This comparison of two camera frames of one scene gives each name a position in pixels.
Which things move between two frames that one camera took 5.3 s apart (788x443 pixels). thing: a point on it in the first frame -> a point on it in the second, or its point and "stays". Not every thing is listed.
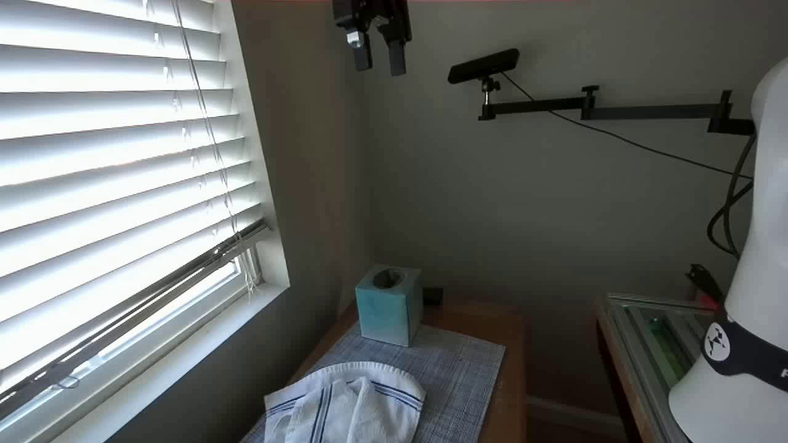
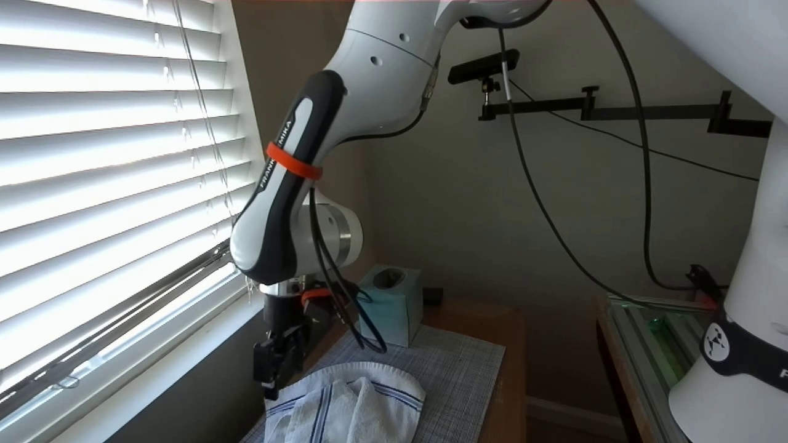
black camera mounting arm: (720, 113) stays
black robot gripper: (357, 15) -> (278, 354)
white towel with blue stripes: (349, 401) stays
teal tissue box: (389, 303) stays
